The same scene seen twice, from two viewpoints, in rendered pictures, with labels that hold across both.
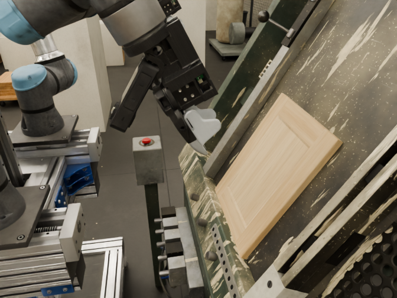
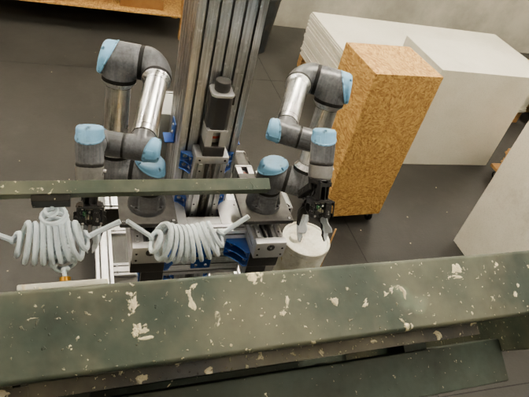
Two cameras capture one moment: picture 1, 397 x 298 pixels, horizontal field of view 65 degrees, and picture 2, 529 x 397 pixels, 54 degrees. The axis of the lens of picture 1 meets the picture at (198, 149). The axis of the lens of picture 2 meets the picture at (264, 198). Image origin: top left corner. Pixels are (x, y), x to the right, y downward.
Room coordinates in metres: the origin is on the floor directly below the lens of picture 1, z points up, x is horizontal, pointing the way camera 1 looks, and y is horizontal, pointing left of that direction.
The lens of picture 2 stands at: (0.61, -1.08, 2.46)
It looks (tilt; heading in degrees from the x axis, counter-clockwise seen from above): 39 degrees down; 74
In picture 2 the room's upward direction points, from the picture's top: 16 degrees clockwise
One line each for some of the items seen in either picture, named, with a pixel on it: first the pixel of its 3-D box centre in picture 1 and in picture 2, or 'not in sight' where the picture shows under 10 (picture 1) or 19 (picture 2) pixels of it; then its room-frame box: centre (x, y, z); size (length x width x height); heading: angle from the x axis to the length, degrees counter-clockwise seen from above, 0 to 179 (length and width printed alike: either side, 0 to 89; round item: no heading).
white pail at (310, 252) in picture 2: not in sight; (301, 253); (1.56, 1.11, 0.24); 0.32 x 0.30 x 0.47; 9
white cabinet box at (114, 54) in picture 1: (106, 42); not in sight; (5.87, 1.70, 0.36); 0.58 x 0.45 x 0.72; 99
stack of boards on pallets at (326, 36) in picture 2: not in sight; (418, 69); (3.36, 4.02, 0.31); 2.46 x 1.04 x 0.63; 9
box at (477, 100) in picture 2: not in sight; (448, 103); (3.23, 2.98, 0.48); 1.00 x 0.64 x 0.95; 9
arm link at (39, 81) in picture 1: (33, 86); (272, 173); (1.09, 0.60, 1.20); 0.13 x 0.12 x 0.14; 164
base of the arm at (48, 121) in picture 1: (40, 116); (264, 194); (1.08, 0.60, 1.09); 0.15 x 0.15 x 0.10
